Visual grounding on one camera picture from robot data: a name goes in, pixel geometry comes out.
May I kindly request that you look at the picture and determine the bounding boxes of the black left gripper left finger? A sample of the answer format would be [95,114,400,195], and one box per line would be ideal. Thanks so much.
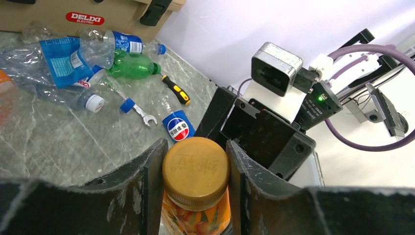
[0,138,168,235]

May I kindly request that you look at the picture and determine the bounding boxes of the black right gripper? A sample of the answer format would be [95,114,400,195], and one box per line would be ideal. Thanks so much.
[195,87,316,180]

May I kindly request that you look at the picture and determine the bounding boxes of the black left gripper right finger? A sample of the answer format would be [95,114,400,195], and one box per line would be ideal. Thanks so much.
[226,141,415,235]

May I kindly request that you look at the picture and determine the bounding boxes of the small orange juice bottle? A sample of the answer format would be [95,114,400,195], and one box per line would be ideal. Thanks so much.
[161,137,231,235]

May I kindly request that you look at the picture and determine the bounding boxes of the pepsi bottle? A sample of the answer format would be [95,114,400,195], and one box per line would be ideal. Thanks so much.
[155,94,195,143]

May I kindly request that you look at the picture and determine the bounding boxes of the crushed blue label bottle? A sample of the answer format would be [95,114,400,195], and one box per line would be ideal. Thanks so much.
[0,21,115,88]

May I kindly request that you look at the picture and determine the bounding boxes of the yellow black screwdriver on table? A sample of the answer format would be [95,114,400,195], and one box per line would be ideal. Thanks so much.
[162,75,191,106]

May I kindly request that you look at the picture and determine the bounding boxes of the silver open end wrench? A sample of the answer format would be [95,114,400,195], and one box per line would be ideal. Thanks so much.
[108,82,158,128]

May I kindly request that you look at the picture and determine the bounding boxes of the white cap clear bottle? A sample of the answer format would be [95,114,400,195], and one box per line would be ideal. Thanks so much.
[7,72,105,113]

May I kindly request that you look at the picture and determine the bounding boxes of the green plastic bottle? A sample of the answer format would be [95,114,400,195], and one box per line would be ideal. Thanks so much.
[107,49,161,80]

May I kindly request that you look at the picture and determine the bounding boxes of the tan plastic toolbox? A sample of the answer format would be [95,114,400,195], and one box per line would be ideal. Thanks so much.
[0,0,185,40]

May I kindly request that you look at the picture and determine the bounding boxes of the blue label bottle by toolbox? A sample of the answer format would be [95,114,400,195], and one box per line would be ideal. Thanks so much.
[77,28,167,56]

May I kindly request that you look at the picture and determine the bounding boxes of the tall orange drink bottle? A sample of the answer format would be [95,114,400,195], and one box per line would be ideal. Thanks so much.
[0,70,16,126]

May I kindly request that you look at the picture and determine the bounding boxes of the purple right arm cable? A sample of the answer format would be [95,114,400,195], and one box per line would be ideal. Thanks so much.
[236,44,415,153]

